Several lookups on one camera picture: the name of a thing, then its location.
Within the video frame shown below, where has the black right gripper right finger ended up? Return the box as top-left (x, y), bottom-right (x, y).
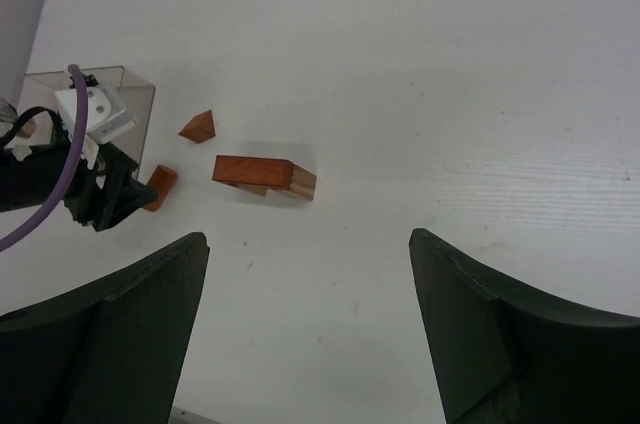
top-left (409, 229), bottom-right (639, 423)

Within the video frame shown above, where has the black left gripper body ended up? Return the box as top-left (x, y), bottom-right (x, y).
top-left (1, 143), bottom-right (157, 232)

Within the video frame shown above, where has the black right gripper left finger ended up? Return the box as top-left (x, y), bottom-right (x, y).
top-left (1, 232), bottom-right (209, 423)

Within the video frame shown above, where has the red-brown wooden cylinder block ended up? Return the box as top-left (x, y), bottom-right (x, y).
top-left (144, 165), bottom-right (178, 212)

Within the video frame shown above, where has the light wood rectangular block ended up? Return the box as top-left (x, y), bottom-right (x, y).
top-left (237, 184), bottom-right (269, 197)

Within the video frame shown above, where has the red-brown long rectangular block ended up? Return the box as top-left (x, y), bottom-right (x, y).
top-left (212, 155), bottom-right (294, 190)

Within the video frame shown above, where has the dark striped wood block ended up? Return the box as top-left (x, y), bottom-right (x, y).
top-left (279, 165), bottom-right (317, 202)

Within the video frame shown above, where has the red-brown wooden triangle block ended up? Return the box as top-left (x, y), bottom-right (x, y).
top-left (178, 110), bottom-right (216, 144)

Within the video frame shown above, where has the clear plastic box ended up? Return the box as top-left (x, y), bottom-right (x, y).
top-left (16, 66), bottom-right (155, 163)

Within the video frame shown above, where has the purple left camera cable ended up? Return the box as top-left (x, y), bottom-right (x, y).
top-left (0, 63), bottom-right (90, 254)

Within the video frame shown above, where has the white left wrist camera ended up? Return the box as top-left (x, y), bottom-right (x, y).
top-left (54, 84), bottom-right (136, 145)

